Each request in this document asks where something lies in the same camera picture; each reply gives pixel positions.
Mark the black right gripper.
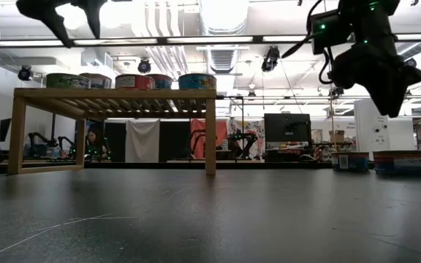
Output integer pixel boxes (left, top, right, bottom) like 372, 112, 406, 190
330, 43, 421, 118

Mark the gold lid can marked eight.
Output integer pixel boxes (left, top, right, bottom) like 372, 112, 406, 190
330, 151, 371, 172

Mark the green label tuna can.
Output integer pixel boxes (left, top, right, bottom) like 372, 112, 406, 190
45, 72, 91, 90

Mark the gold lid can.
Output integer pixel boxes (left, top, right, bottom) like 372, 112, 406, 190
146, 73, 174, 90

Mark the silver lid blue can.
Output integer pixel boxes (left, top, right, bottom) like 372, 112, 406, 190
178, 72, 218, 91

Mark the wooden slatted shelf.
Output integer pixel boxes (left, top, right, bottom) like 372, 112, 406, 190
7, 86, 218, 176

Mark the white cabinet machine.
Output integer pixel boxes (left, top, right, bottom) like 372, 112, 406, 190
354, 98, 416, 153

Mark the blue red label can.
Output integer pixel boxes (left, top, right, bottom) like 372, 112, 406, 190
372, 149, 421, 175

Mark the cardboard box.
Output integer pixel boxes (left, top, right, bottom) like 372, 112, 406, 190
329, 129, 346, 144

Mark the black ceiling spotlight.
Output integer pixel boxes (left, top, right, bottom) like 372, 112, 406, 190
17, 64, 34, 82
137, 58, 152, 74

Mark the black screen panel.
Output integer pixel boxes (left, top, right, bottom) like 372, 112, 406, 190
264, 113, 312, 150

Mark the black monitor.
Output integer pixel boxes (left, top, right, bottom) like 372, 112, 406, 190
0, 117, 12, 143

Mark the floral patterned cloth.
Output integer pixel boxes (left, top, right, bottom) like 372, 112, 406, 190
227, 117, 266, 159

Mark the ceiling air vent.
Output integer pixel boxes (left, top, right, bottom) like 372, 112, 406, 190
209, 49, 235, 74

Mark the white hanging cloth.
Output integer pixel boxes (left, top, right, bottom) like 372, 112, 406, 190
124, 119, 161, 163

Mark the orange hanging cloth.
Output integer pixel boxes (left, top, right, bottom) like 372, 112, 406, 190
190, 118, 230, 159

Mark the black table mat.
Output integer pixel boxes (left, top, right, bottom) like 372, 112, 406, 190
0, 162, 421, 263

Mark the long ceiling light rail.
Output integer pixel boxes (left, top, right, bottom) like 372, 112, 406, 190
0, 33, 421, 47

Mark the black ceiling camera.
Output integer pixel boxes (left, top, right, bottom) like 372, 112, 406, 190
261, 45, 281, 72

